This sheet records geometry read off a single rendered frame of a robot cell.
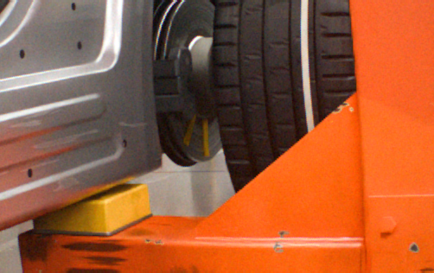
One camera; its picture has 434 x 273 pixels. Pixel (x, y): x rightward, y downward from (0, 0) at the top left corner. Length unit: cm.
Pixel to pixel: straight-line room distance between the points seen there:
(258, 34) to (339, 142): 36
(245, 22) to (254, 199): 38
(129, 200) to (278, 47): 33
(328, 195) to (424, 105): 18
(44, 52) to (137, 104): 22
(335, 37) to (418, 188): 39
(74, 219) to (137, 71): 24
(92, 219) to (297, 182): 30
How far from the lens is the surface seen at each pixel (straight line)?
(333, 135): 122
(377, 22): 116
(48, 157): 123
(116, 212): 138
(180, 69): 173
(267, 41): 153
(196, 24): 188
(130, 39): 142
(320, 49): 150
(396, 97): 117
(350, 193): 122
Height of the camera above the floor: 97
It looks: 7 degrees down
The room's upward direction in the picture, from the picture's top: 5 degrees counter-clockwise
